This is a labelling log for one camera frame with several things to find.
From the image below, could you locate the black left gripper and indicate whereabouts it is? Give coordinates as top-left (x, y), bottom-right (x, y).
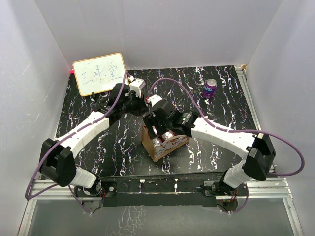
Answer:
top-left (121, 92), bottom-right (149, 117)

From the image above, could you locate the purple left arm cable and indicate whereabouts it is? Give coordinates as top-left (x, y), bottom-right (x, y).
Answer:
top-left (25, 70), bottom-right (135, 214)

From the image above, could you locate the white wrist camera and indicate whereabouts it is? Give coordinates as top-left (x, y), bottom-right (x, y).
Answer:
top-left (129, 78), bottom-right (146, 98)
top-left (146, 94), bottom-right (163, 107)

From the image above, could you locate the red soda can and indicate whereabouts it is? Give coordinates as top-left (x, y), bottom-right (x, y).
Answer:
top-left (151, 137), bottom-right (162, 147)

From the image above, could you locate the patterned canvas tote bag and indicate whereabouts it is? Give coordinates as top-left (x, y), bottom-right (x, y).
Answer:
top-left (141, 126), bottom-right (189, 162)

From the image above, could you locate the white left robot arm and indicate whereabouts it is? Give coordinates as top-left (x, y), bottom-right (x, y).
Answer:
top-left (39, 79), bottom-right (148, 196)

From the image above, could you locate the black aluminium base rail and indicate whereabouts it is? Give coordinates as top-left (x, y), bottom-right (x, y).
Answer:
top-left (18, 169), bottom-right (303, 236)

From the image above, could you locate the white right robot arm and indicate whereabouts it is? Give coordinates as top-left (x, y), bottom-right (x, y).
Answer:
top-left (142, 96), bottom-right (276, 195)

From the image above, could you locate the purple Fanta can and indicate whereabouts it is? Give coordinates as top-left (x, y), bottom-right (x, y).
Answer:
top-left (202, 79), bottom-right (217, 99)

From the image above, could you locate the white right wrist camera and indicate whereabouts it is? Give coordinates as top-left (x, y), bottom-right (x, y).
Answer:
top-left (146, 94), bottom-right (163, 107)

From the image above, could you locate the small framed whiteboard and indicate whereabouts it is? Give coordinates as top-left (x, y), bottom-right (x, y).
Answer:
top-left (72, 53), bottom-right (129, 97)

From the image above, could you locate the red Coca-Cola can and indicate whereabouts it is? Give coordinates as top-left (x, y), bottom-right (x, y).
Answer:
top-left (161, 131), bottom-right (174, 140)

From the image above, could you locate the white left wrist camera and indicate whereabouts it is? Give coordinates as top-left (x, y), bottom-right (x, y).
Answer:
top-left (129, 78), bottom-right (146, 98)

